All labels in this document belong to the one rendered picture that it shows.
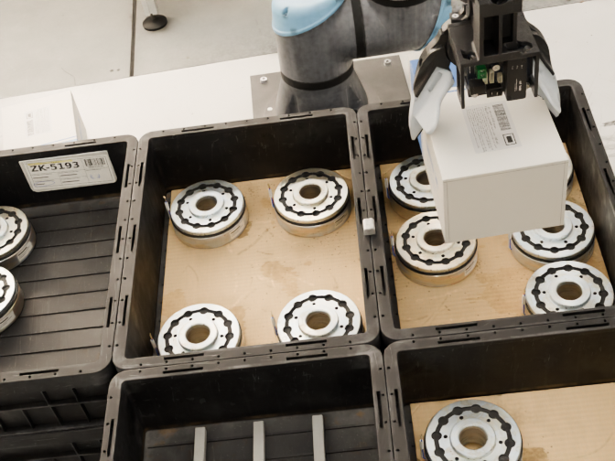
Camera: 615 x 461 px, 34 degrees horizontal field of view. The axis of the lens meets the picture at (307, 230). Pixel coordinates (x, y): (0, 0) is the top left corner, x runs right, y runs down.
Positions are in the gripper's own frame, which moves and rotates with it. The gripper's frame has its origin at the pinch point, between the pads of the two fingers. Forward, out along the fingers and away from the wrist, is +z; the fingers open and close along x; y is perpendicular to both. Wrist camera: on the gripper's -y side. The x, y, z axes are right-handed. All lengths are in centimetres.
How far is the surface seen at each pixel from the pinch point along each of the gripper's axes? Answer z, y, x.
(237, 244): 28.1, -14.9, -30.1
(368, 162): 18.1, -16.1, -11.2
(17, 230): 25, -21, -60
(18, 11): 113, -216, -111
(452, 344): 17.9, 14.0, -6.3
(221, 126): 18.2, -27.8, -29.8
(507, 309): 27.9, 3.0, 2.3
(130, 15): 113, -203, -72
